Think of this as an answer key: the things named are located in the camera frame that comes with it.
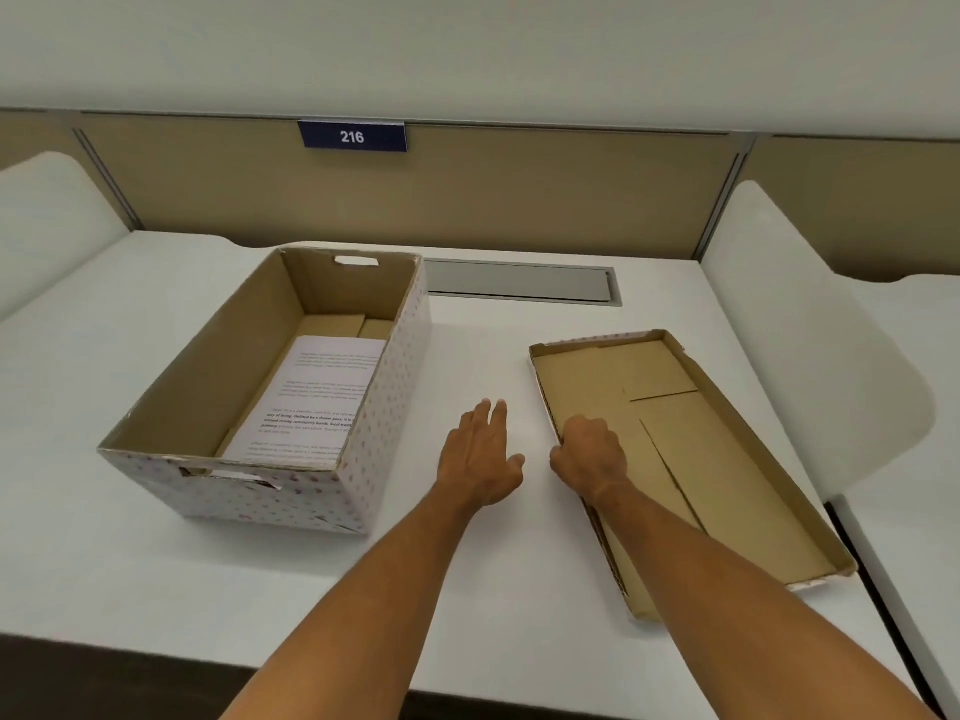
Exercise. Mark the person's left forearm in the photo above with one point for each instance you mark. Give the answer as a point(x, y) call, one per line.
point(375, 614)

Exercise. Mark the printed white paper stack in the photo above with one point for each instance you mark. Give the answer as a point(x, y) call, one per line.
point(311, 404)

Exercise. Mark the person's right thumb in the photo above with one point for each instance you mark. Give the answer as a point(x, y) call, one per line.
point(559, 461)

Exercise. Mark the person's left thumb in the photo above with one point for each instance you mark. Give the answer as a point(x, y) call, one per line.
point(516, 467)

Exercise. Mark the dotted white cardboard box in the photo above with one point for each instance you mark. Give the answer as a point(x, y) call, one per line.
point(375, 434)

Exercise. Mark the person's right forearm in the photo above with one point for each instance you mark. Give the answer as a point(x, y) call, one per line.
point(735, 599)

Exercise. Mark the beige partition panel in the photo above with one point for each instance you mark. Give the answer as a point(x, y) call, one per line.
point(45, 138)
point(480, 194)
point(862, 209)

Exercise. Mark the person's right hand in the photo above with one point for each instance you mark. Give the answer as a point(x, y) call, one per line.
point(596, 461)

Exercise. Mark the blue number sign plate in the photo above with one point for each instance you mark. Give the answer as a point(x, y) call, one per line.
point(352, 137)

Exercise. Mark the white desk divider panel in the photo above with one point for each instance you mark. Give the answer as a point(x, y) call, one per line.
point(45, 217)
point(810, 344)

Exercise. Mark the dotted cardboard box lid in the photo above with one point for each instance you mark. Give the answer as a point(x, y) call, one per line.
point(720, 479)

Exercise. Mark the person's left hand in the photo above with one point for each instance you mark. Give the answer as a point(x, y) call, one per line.
point(476, 461)

